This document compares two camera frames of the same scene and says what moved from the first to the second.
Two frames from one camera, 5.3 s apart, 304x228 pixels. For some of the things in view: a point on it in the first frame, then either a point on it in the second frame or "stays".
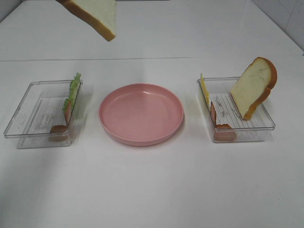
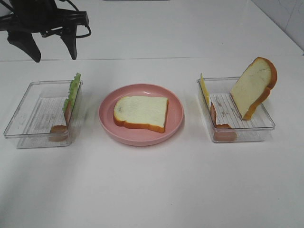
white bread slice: [72, 7] -> [144, 112]
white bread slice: [253, 85] stays
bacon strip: [222, 135] stays
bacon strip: [60, 133] stays
